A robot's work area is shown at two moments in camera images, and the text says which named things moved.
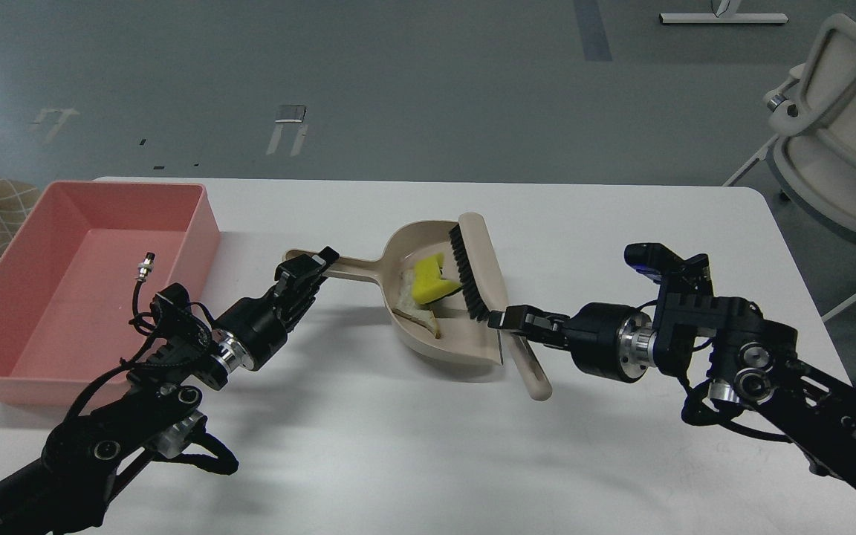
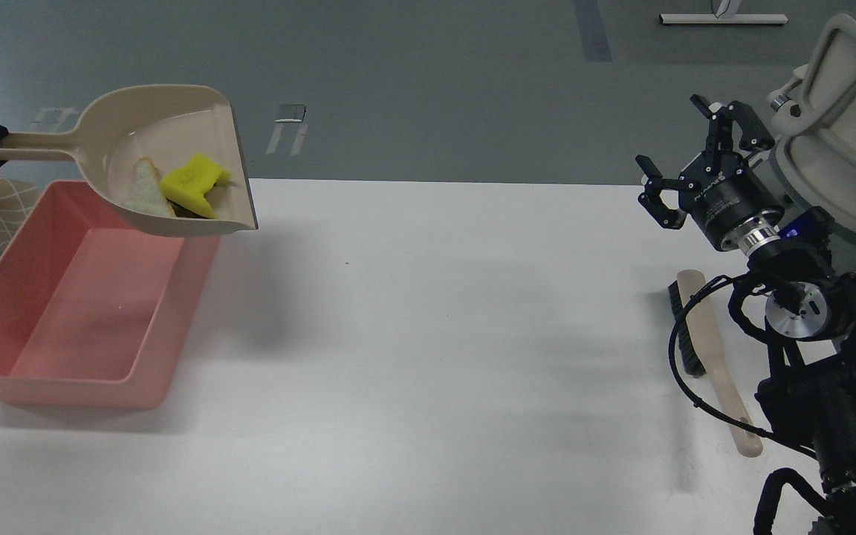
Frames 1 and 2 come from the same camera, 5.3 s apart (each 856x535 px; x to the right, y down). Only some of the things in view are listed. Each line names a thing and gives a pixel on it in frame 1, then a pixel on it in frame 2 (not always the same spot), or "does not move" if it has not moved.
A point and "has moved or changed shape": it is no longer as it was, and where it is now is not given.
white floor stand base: (723, 18) does not move
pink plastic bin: (54, 325) does not move
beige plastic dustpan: (464, 335) to (161, 124)
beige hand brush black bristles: (484, 289) has moved or changed shape
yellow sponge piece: (428, 284) to (189, 184)
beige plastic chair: (834, 150) does not move
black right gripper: (615, 341) to (730, 203)
